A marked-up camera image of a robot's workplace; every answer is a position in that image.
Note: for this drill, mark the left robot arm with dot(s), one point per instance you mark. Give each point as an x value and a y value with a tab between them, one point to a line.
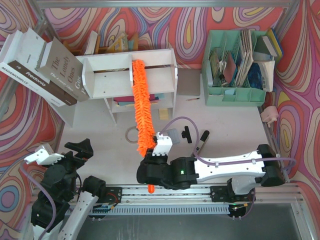
60	210

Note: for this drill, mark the white small bookshelf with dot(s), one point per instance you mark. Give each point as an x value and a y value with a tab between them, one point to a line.
109	76

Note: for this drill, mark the small pencil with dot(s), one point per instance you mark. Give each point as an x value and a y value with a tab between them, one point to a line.
193	99

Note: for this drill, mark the mint green desk organizer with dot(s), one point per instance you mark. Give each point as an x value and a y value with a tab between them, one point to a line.
231	96

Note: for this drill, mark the orange microfiber duster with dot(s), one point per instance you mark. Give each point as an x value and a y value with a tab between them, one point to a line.
142	106

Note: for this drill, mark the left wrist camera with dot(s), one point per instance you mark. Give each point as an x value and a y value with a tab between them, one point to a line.
43	155

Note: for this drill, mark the yellow sticky note pad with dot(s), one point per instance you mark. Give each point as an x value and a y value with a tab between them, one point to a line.
163	114

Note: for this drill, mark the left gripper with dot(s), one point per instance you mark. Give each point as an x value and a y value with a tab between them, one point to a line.
71	157

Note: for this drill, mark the black binder clip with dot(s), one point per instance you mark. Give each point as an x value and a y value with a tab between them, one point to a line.
185	134

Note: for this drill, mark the grey Lonely Ones book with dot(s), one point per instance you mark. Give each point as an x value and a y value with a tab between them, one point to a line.
61	67

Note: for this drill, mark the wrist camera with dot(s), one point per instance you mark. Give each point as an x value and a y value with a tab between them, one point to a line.
163	145
43	155

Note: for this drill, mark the blue beige calculator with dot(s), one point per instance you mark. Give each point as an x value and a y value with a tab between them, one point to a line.
174	135

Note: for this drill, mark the stack of coloured paper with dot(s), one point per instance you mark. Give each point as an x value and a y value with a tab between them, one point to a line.
129	100

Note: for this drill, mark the masking tape roll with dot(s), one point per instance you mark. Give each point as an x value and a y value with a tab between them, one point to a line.
131	135

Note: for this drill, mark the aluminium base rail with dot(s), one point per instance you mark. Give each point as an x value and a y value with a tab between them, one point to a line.
211	193

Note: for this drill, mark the books in green organizer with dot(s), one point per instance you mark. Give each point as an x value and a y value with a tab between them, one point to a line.
236	57

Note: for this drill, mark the brown white Fredonia book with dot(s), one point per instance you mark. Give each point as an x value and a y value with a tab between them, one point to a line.
20	57

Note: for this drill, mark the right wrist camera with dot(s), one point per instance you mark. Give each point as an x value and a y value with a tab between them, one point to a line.
163	145

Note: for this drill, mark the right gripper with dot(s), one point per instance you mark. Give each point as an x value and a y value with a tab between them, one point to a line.
149	155

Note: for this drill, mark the pink pig figurine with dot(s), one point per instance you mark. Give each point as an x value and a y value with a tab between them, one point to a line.
269	115

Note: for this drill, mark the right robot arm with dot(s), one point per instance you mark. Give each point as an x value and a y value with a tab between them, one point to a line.
244	172

